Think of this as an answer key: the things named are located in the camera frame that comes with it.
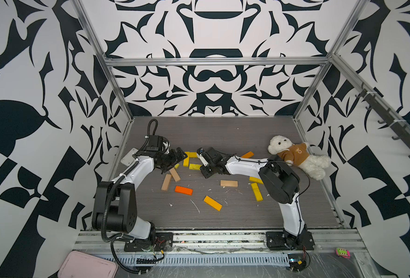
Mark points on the red orange block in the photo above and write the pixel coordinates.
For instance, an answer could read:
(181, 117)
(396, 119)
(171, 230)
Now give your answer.
(183, 190)

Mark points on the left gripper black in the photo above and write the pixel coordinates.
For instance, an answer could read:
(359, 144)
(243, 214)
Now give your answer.
(175, 160)

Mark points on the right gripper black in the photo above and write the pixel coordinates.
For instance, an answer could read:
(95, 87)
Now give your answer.
(203, 172)

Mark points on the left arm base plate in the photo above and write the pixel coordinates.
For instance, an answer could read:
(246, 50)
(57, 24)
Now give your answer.
(160, 241)

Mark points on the white teddy bear brown shirt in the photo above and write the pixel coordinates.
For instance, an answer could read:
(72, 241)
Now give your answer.
(296, 154)

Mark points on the white small device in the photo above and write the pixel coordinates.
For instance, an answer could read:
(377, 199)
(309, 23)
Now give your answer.
(129, 158)

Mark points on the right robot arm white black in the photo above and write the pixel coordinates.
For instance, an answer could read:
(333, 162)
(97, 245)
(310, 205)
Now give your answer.
(279, 179)

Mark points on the amber orange block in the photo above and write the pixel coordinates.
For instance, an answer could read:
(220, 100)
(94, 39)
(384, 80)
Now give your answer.
(213, 203)

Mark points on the grey hook rail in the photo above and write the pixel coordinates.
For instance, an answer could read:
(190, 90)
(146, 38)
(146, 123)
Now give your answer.
(388, 116)

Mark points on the natural wood block centre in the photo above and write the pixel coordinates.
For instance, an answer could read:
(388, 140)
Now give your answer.
(228, 183)

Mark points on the aluminium front rail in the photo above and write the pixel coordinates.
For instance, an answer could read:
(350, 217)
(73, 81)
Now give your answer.
(224, 240)

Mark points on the yellow block right long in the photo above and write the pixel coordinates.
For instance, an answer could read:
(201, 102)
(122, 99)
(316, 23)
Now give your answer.
(257, 192)

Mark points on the natural wood block tilted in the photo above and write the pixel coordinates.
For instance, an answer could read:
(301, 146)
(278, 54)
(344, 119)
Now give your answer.
(175, 175)

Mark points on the orange block far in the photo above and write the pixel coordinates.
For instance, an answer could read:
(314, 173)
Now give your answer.
(248, 155)

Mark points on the pink green small gadget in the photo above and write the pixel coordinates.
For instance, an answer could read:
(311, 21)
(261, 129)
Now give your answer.
(343, 253)

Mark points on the green circuit board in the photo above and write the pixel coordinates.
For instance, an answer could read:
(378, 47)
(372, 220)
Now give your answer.
(297, 263)

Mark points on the natural wood block left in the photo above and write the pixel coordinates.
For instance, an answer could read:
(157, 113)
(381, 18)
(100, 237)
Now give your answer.
(166, 182)

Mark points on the pink tray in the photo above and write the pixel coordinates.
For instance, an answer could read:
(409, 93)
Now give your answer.
(81, 265)

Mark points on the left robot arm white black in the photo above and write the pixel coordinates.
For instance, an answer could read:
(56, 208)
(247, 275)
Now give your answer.
(115, 207)

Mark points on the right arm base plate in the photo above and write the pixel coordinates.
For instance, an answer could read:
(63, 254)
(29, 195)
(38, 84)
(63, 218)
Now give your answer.
(279, 241)

